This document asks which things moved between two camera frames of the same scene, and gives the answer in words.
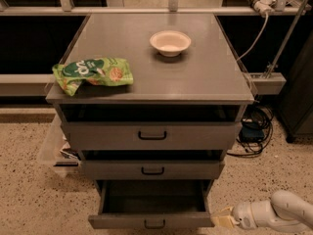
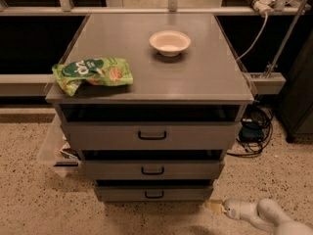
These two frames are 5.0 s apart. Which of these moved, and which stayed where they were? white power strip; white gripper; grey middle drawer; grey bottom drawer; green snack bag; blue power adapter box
Moved: white gripper; grey bottom drawer
Stayed: grey middle drawer; white power strip; blue power adapter box; green snack bag
